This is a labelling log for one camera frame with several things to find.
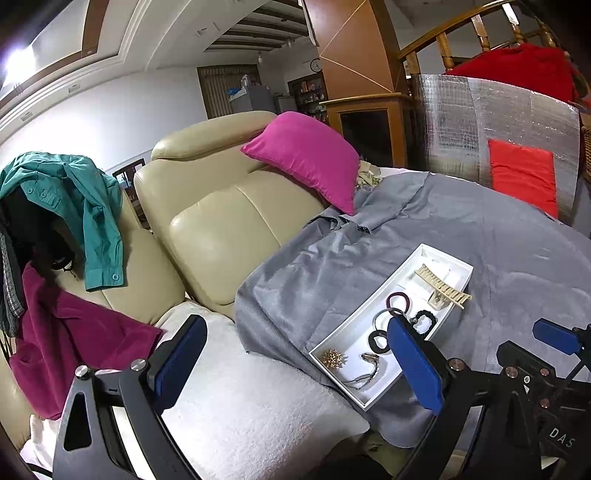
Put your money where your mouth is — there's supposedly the beige leather sofa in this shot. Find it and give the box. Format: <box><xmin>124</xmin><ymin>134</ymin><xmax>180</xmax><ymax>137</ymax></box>
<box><xmin>0</xmin><ymin>110</ymin><xmax>334</xmax><ymax>453</ymax></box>

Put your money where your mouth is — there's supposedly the silver watch bracelet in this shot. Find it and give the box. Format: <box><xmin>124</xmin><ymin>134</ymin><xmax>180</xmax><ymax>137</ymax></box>
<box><xmin>342</xmin><ymin>351</ymin><xmax>383</xmax><ymax>391</ymax></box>

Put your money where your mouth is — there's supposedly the teal shirt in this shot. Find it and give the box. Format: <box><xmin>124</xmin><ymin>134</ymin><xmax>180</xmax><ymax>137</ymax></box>
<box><xmin>1</xmin><ymin>151</ymin><xmax>124</xmax><ymax>291</ymax></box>

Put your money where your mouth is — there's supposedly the small red pillow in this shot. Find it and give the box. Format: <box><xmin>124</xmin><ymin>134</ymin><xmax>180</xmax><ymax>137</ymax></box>
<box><xmin>488</xmin><ymin>139</ymin><xmax>559</xmax><ymax>218</ymax></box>

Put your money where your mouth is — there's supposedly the grey blanket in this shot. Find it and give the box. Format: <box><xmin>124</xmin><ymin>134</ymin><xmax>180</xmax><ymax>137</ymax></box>
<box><xmin>235</xmin><ymin>172</ymin><xmax>590</xmax><ymax>448</ymax></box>

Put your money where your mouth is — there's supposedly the wooden cabinet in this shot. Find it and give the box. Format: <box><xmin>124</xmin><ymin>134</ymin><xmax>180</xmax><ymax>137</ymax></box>
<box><xmin>301</xmin><ymin>0</ymin><xmax>412</xmax><ymax>168</ymax></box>

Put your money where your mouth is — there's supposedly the gold brooch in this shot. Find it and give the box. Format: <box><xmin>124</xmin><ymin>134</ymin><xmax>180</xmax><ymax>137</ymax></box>
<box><xmin>320</xmin><ymin>349</ymin><xmax>348</xmax><ymax>370</ymax></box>

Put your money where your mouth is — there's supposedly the silver foil insulation sheet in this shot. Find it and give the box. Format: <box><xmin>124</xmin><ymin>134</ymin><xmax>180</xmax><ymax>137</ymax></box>
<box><xmin>413</xmin><ymin>74</ymin><xmax>581</xmax><ymax>223</ymax></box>

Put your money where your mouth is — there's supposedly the wooden chair frame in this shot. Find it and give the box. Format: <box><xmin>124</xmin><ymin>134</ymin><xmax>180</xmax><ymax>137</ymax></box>
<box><xmin>399</xmin><ymin>1</ymin><xmax>560</xmax><ymax>76</ymax></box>

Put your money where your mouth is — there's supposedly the black braided hair tie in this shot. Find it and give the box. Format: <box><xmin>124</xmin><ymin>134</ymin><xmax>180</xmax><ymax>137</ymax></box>
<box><xmin>409</xmin><ymin>309</ymin><xmax>439</xmax><ymax>335</ymax></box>

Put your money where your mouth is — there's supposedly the large red cushion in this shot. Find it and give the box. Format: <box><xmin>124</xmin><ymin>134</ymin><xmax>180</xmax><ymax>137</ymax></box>
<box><xmin>446</xmin><ymin>43</ymin><xmax>576</xmax><ymax>102</ymax></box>

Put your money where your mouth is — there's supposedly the gold hair comb clip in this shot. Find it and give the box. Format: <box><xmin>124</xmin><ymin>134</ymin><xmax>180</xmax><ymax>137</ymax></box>
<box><xmin>415</xmin><ymin>264</ymin><xmax>472</xmax><ymax>310</ymax></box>

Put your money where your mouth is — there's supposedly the white jewelry tray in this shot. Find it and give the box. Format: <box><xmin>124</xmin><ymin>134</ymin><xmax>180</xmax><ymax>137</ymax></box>
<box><xmin>308</xmin><ymin>244</ymin><xmax>474</xmax><ymax>411</ymax></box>

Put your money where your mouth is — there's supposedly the magenta pillow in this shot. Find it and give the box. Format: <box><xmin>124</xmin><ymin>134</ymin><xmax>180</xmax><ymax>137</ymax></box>
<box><xmin>240</xmin><ymin>111</ymin><xmax>360</xmax><ymax>215</ymax></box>

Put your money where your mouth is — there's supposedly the white fluffy towel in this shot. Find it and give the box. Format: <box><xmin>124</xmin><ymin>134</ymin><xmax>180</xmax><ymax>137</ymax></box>
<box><xmin>24</xmin><ymin>301</ymin><xmax>369</xmax><ymax>479</ymax></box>

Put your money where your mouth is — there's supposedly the maroon cloth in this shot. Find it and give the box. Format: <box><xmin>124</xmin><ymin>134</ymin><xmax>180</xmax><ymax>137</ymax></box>
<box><xmin>9</xmin><ymin>264</ymin><xmax>162</xmax><ymax>420</ymax></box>

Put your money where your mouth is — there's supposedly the black ring bangle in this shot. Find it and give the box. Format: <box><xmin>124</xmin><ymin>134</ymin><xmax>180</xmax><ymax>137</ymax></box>
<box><xmin>372</xmin><ymin>307</ymin><xmax>403</xmax><ymax>331</ymax></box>

